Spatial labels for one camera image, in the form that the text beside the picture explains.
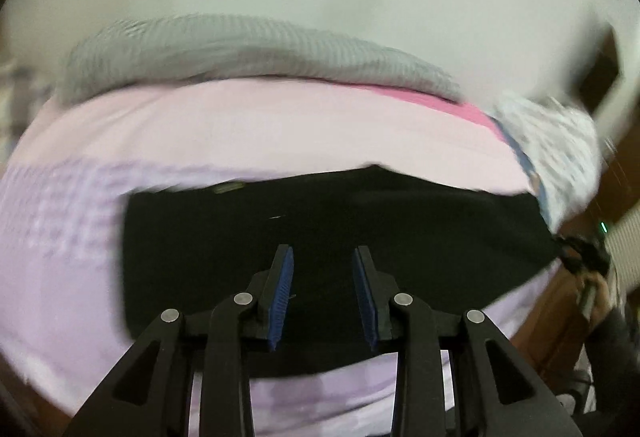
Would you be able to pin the grey striped pillow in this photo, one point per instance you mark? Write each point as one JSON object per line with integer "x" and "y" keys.
{"x": 240, "y": 52}

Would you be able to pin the white dotted cloth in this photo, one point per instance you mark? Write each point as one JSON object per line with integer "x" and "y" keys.
{"x": 555, "y": 147}

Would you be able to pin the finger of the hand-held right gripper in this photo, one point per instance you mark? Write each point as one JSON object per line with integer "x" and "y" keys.
{"x": 585, "y": 253}

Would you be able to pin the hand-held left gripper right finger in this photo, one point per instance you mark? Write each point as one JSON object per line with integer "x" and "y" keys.
{"x": 364, "y": 297}

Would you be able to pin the black pants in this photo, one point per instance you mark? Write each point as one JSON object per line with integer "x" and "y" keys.
{"x": 300, "y": 217}

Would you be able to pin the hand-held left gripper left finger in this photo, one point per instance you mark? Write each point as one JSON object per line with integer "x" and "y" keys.
{"x": 281, "y": 297}

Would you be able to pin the pink and purple bed sheet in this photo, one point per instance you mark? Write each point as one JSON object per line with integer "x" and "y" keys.
{"x": 250, "y": 132}

